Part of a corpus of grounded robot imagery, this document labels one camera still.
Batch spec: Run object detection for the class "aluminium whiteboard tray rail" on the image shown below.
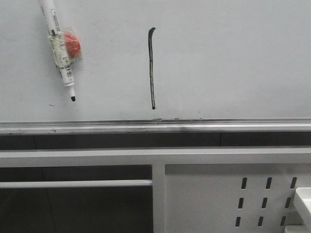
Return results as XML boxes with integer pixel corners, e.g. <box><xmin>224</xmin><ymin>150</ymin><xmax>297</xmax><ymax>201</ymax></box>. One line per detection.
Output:
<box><xmin>0</xmin><ymin>118</ymin><xmax>311</xmax><ymax>135</ymax></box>

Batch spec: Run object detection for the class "white upper plastic tray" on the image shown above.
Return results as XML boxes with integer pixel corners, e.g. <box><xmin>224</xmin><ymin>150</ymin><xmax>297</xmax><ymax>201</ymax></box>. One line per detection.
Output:
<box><xmin>294</xmin><ymin>187</ymin><xmax>311</xmax><ymax>231</ymax></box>

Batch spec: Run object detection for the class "red round magnet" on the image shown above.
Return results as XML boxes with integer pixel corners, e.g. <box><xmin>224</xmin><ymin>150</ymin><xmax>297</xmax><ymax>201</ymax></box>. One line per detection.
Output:
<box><xmin>63</xmin><ymin>33</ymin><xmax>81</xmax><ymax>59</ymax></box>

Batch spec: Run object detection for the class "white plastic tray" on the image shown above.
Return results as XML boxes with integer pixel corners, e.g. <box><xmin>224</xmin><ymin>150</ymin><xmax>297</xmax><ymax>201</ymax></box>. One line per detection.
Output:
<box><xmin>294</xmin><ymin>187</ymin><xmax>311</xmax><ymax>231</ymax></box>
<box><xmin>284</xmin><ymin>225</ymin><xmax>311</xmax><ymax>233</ymax></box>

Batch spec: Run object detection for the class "white whiteboard marker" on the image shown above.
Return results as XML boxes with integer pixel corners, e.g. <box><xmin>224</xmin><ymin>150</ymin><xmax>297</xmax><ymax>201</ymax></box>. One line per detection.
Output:
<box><xmin>38</xmin><ymin>0</ymin><xmax>76</xmax><ymax>101</ymax></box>

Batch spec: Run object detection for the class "white lower plastic tray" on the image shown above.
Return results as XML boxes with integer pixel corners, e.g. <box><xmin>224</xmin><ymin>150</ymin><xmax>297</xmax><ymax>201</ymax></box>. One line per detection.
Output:
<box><xmin>284</xmin><ymin>225</ymin><xmax>311</xmax><ymax>233</ymax></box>

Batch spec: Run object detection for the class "white perforated pegboard panel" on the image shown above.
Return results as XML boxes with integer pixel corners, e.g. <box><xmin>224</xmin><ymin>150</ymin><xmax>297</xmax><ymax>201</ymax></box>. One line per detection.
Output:
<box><xmin>165</xmin><ymin>164</ymin><xmax>311</xmax><ymax>233</ymax></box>

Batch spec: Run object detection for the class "white metal stand frame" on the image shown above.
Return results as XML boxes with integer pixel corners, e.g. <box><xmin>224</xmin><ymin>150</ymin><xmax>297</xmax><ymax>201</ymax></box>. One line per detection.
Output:
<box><xmin>0</xmin><ymin>147</ymin><xmax>311</xmax><ymax>233</ymax></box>

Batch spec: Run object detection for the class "white whiteboard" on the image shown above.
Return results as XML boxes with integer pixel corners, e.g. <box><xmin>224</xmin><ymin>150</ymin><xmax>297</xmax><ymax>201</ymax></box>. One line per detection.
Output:
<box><xmin>0</xmin><ymin>0</ymin><xmax>311</xmax><ymax>122</ymax></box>

